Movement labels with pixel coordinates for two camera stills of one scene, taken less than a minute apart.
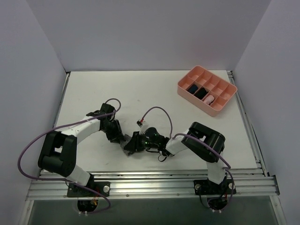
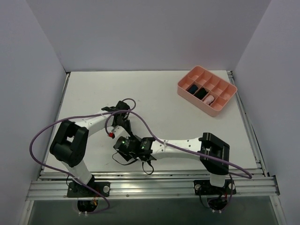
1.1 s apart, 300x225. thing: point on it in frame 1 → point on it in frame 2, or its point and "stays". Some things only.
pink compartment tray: (206, 90) stays
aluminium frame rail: (52, 185) stays
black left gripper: (117, 134) → (126, 124)
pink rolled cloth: (209, 99) stays
